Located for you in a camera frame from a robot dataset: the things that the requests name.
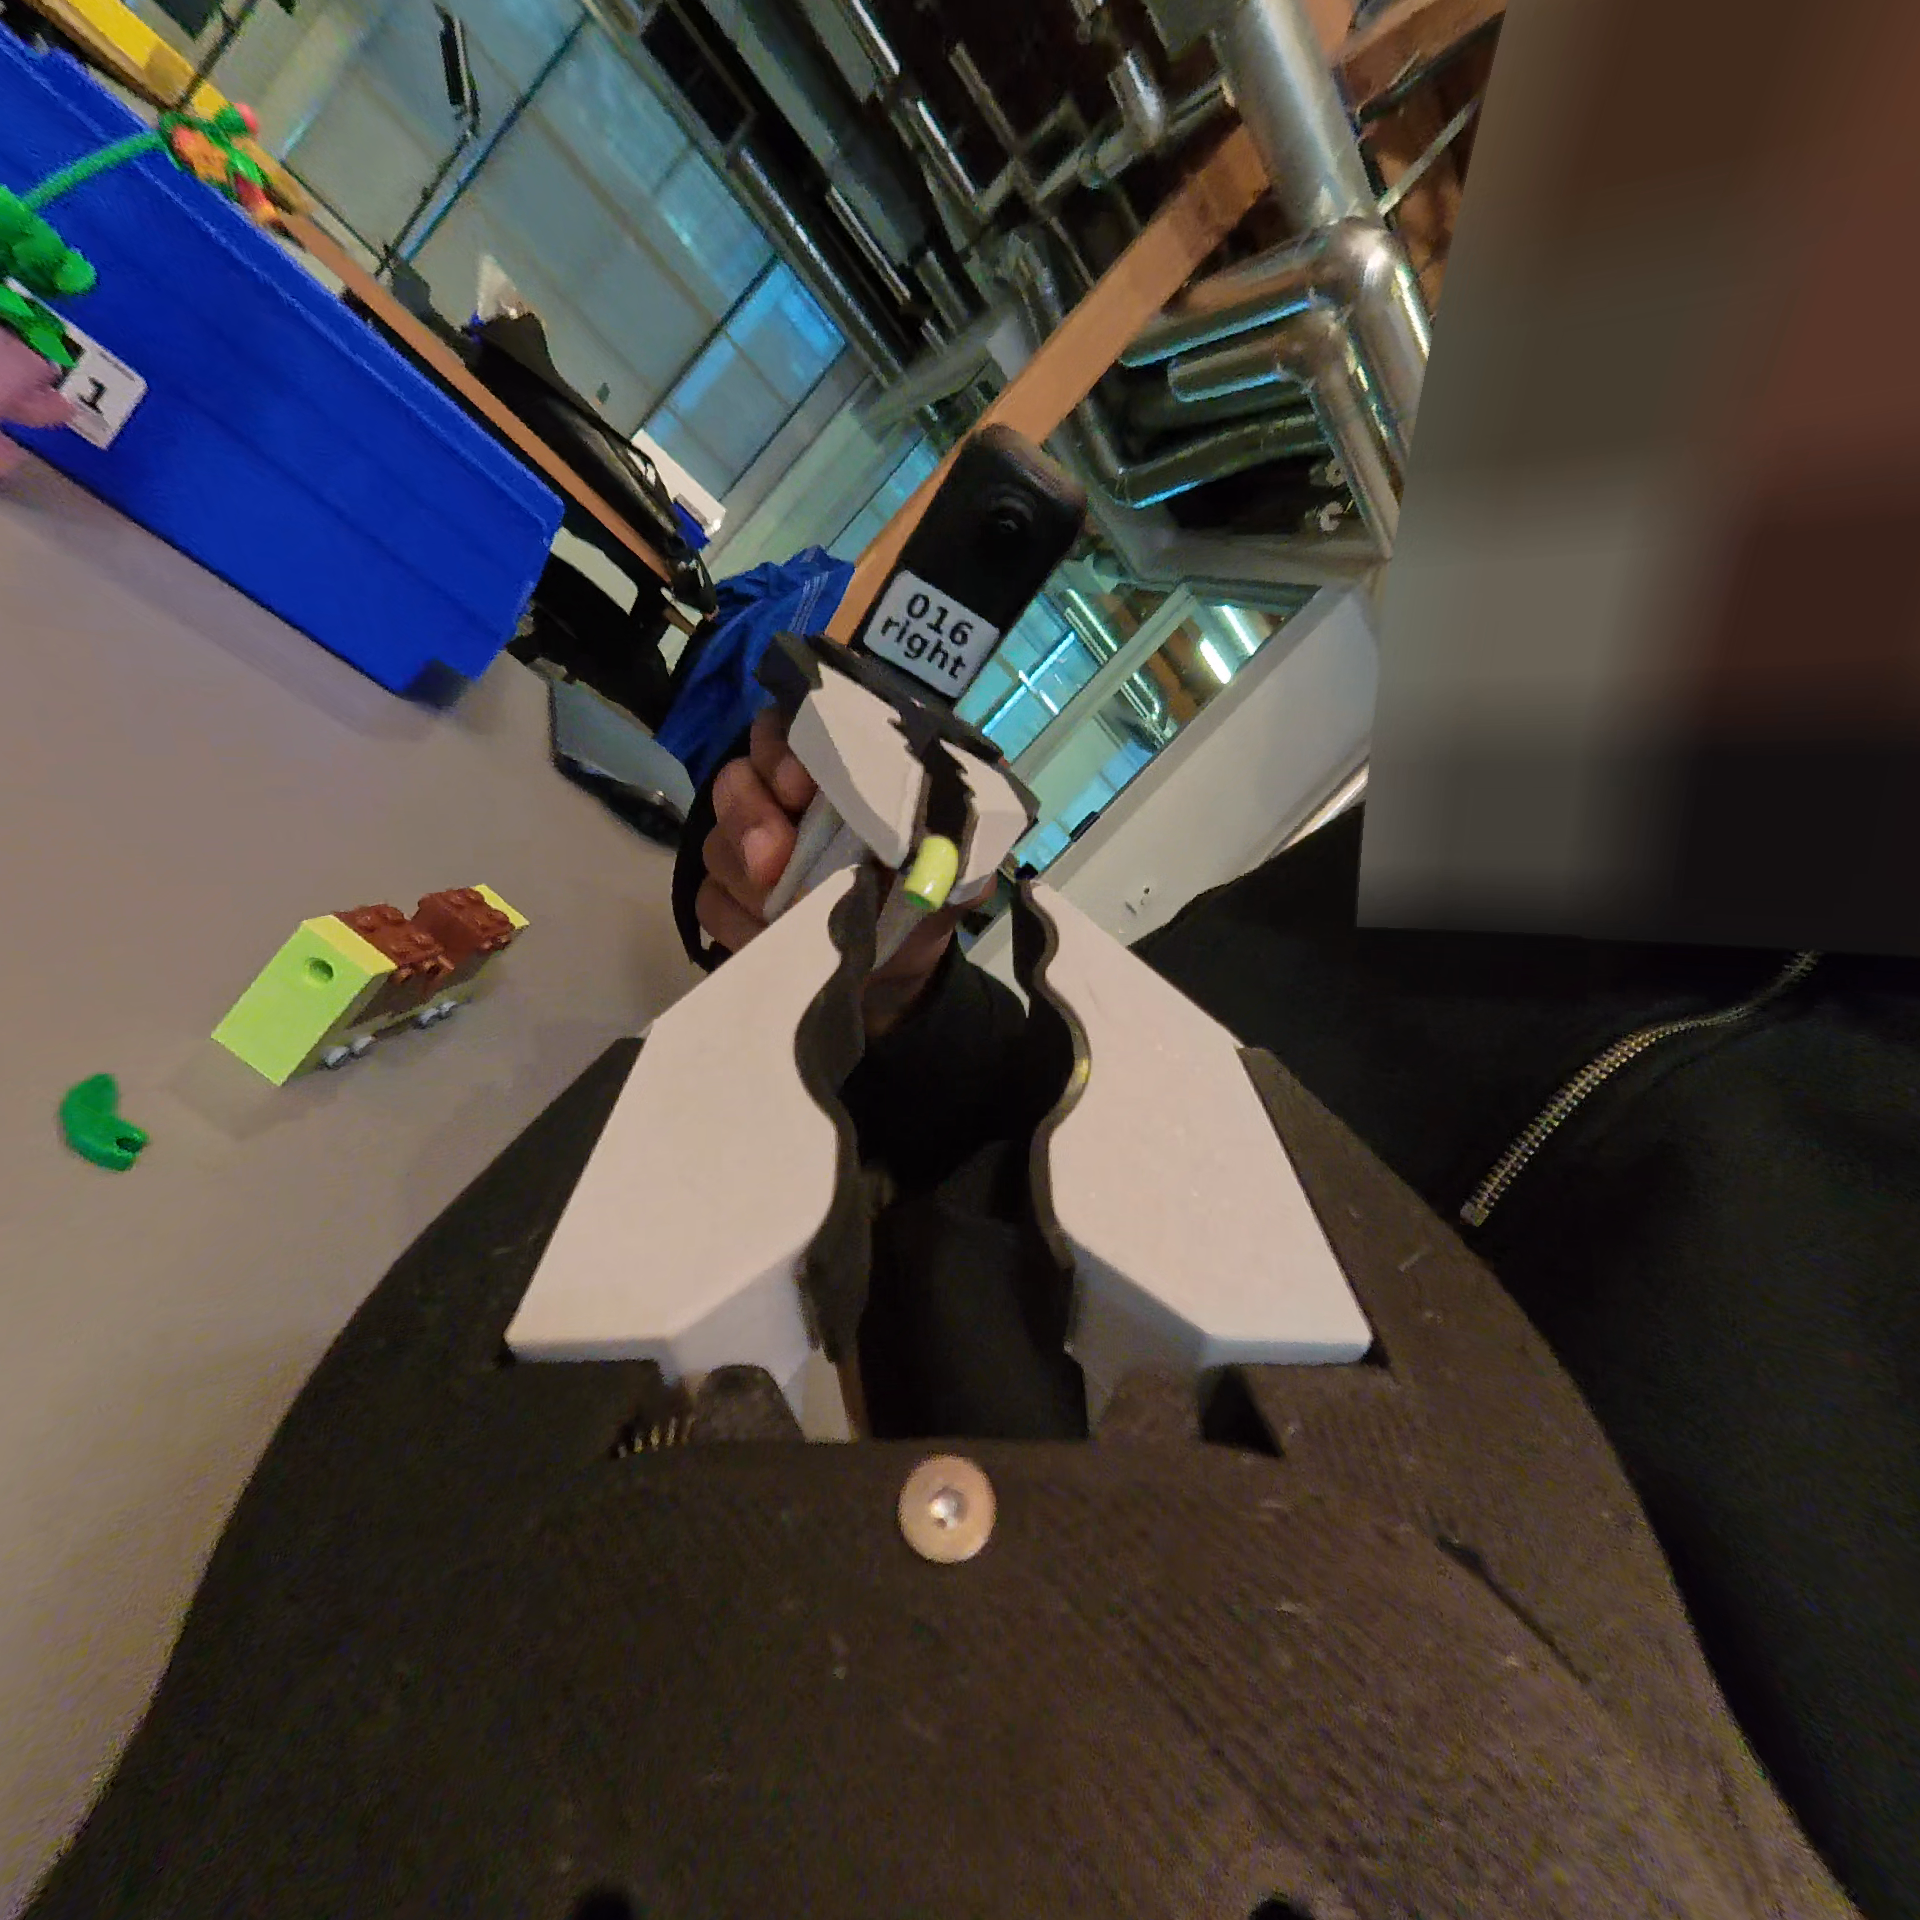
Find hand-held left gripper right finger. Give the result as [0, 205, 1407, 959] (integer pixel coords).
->
[1012, 882, 1381, 1441]

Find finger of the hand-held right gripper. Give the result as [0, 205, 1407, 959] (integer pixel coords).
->
[926, 753, 1034, 912]
[789, 678, 928, 868]

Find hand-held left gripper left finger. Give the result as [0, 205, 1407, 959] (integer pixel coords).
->
[504, 866, 903, 1441]

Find brown and lime brick assembly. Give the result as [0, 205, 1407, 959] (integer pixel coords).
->
[212, 883, 532, 1087]

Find person's right hand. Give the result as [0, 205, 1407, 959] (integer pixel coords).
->
[694, 708, 825, 950]

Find blue jacket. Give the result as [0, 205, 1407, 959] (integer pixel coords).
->
[657, 543, 861, 790]

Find wooden beam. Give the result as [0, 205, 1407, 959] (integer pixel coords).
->
[825, 0, 1511, 648]

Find grey flat panel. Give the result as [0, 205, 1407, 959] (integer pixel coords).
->
[544, 674, 700, 845]

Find black office chair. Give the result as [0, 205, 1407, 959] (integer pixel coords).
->
[464, 305, 721, 722]

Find silver ventilation pipes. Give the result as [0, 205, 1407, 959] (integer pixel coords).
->
[1102, 0, 1435, 520]

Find scatter of green leaf pieces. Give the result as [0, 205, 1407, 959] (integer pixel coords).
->
[57, 1069, 152, 1173]

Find blue plastic crate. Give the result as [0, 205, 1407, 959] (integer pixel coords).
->
[0, 29, 566, 708]

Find orange brick flower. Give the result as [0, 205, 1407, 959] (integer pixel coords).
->
[23, 102, 283, 222]

